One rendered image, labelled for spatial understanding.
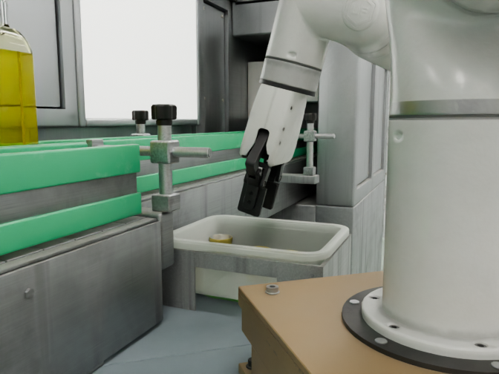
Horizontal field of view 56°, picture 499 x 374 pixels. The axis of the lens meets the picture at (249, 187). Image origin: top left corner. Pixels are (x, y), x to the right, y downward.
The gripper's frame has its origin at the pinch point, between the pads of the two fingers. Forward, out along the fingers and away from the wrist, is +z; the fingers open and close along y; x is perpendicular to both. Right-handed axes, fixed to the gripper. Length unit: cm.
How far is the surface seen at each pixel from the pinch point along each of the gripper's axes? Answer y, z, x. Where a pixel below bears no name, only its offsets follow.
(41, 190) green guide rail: 28.9, -1.8, -10.4
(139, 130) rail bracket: -12.0, -1.6, -28.2
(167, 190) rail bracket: 12.5, -0.4, -7.3
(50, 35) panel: -0.1, -13.9, -39.6
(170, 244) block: 12.0, 6.0, -5.6
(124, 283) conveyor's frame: 20.9, 8.0, -5.4
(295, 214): -72, 20, -10
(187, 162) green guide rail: -12.7, 1.4, -18.1
